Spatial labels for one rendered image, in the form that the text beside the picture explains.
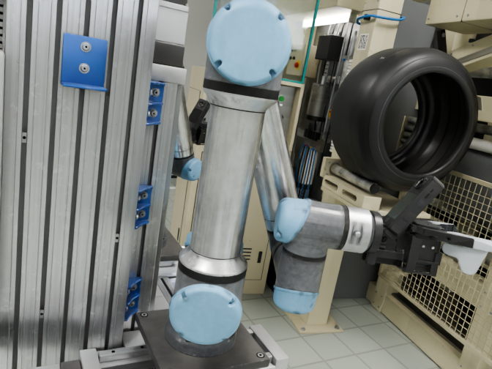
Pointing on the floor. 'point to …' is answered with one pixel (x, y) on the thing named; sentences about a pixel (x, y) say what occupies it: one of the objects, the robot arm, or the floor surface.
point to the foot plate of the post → (313, 325)
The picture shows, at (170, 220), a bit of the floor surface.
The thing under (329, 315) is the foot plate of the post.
